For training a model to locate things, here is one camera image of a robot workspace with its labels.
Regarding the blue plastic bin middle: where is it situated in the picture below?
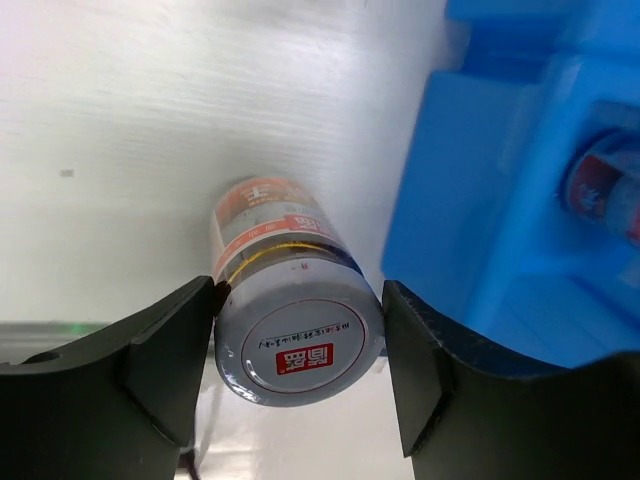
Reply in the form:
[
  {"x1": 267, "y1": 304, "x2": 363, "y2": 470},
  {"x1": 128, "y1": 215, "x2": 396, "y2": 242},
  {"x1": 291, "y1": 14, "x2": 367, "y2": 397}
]
[{"x1": 446, "y1": 1, "x2": 639, "y2": 83}]

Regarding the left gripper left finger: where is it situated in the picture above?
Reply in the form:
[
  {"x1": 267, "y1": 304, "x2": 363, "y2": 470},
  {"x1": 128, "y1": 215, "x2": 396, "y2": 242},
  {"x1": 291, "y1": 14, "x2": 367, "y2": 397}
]
[{"x1": 1, "y1": 276, "x2": 216, "y2": 479}]

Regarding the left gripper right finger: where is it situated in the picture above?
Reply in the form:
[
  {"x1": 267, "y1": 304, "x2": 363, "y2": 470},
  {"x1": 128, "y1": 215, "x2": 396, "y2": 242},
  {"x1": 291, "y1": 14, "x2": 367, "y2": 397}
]
[{"x1": 383, "y1": 281, "x2": 639, "y2": 479}]

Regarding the blue plastic bin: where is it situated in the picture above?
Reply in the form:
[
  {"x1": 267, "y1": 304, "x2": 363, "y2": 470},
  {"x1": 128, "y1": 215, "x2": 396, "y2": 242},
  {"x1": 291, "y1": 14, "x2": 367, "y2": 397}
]
[
  {"x1": 446, "y1": 1, "x2": 639, "y2": 83},
  {"x1": 382, "y1": 52, "x2": 639, "y2": 367}
]

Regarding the grey-lid spice jar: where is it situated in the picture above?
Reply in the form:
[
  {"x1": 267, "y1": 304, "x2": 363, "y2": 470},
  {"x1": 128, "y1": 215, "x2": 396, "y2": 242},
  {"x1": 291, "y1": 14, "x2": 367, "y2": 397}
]
[
  {"x1": 211, "y1": 176, "x2": 385, "y2": 407},
  {"x1": 563, "y1": 130, "x2": 639, "y2": 246}
]

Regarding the blue plastic bin front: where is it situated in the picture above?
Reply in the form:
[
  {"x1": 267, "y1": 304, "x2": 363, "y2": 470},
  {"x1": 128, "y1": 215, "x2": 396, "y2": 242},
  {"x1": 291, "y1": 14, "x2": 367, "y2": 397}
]
[{"x1": 382, "y1": 52, "x2": 639, "y2": 367}]

